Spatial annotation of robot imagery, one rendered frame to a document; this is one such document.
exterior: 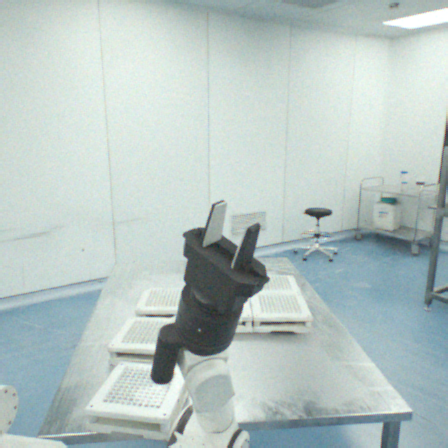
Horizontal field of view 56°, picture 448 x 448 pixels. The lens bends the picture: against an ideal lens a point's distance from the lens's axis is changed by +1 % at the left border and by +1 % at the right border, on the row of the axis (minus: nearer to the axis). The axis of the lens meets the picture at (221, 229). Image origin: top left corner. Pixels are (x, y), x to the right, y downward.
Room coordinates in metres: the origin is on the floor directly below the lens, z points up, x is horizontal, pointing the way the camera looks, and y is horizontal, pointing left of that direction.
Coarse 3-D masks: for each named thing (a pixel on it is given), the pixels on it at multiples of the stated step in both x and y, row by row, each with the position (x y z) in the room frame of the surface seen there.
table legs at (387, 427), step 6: (384, 426) 1.14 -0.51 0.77; (390, 426) 1.12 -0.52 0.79; (396, 426) 1.12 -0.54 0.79; (384, 432) 1.14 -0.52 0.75; (390, 432) 1.12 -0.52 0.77; (396, 432) 1.12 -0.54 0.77; (384, 438) 1.13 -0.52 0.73; (390, 438) 1.12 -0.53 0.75; (396, 438) 1.12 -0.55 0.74; (384, 444) 1.13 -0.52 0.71; (390, 444) 1.12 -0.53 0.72; (396, 444) 1.12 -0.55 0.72
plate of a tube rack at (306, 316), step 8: (256, 296) 1.79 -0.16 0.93; (288, 296) 1.80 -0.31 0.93; (296, 296) 1.80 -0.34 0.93; (256, 304) 1.71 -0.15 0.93; (304, 304) 1.71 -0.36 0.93; (256, 312) 1.63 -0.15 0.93; (264, 312) 1.62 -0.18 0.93; (304, 312) 1.63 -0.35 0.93; (256, 320) 1.58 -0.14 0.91; (264, 320) 1.58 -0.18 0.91; (272, 320) 1.58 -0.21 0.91; (280, 320) 1.58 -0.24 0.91; (288, 320) 1.58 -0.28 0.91; (296, 320) 1.58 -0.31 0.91; (304, 320) 1.58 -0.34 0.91; (312, 320) 1.58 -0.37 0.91
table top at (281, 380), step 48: (144, 288) 2.07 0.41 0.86; (96, 336) 1.56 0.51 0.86; (240, 336) 1.55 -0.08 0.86; (288, 336) 1.55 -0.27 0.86; (336, 336) 1.56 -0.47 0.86; (96, 384) 1.23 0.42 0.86; (240, 384) 1.23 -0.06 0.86; (288, 384) 1.23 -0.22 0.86; (336, 384) 1.23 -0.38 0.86; (384, 384) 1.23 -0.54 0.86; (48, 432) 1.01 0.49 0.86; (96, 432) 1.01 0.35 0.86
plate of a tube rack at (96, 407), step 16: (144, 368) 1.21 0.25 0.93; (176, 368) 1.21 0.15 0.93; (112, 384) 1.13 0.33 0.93; (176, 384) 1.13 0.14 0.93; (96, 400) 1.05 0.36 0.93; (176, 400) 1.05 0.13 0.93; (96, 416) 1.01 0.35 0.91; (112, 416) 1.00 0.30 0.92; (128, 416) 0.99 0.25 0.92; (144, 416) 0.99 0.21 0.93; (160, 416) 0.98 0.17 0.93
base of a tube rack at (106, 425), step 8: (184, 392) 1.15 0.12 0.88; (184, 400) 1.13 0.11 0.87; (176, 408) 1.07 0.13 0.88; (176, 416) 1.05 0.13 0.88; (88, 424) 1.01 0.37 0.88; (96, 424) 1.01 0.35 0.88; (104, 424) 1.01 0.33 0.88; (112, 424) 1.01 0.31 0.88; (120, 424) 1.01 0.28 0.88; (128, 424) 1.01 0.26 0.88; (136, 424) 1.01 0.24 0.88; (144, 424) 1.01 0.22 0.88; (152, 424) 1.01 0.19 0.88; (104, 432) 1.01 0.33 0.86; (128, 432) 0.99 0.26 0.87; (136, 432) 0.99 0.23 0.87; (144, 432) 0.99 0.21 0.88; (152, 432) 0.98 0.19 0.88; (160, 432) 0.98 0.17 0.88; (168, 432) 0.98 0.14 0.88; (168, 440) 0.97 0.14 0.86
